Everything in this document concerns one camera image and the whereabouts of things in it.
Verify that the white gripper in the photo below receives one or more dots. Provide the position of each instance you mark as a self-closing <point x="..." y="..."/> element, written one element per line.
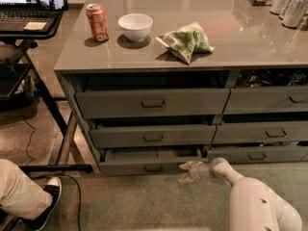
<point x="196" y="171"/>

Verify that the grey drawer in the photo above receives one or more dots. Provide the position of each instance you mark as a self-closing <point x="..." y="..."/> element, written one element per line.
<point x="267" y="100"/>
<point x="260" y="154"/>
<point x="261" y="132"/>
<point x="141" y="136"/>
<point x="148" y="160"/>
<point x="137" y="103"/>

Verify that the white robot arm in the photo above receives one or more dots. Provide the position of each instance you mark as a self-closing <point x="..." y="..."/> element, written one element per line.
<point x="253" y="205"/>

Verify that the grey drawer cabinet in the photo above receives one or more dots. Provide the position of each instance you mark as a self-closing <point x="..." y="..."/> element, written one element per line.
<point x="252" y="49"/>

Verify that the green chip bag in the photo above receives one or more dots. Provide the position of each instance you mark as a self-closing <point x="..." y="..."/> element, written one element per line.
<point x="186" y="41"/>

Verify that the white ceramic bowl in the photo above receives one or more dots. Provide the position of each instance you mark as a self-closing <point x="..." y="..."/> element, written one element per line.
<point x="135" y="26"/>

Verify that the person leg beige trousers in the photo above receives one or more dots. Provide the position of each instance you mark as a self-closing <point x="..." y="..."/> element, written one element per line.
<point x="19" y="195"/>

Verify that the orange soda can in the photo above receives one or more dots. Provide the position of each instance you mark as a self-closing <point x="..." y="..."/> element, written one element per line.
<point x="98" y="24"/>

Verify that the white can right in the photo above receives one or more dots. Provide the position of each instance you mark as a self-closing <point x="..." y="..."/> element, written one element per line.
<point x="295" y="13"/>

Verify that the yellow sticky note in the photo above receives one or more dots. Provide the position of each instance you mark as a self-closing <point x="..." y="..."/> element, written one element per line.
<point x="33" y="26"/>

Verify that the black smartphone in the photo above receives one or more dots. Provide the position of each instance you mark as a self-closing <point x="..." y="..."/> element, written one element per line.
<point x="53" y="5"/>

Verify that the open laptop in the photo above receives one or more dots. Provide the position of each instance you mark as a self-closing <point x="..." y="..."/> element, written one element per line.
<point x="15" y="14"/>

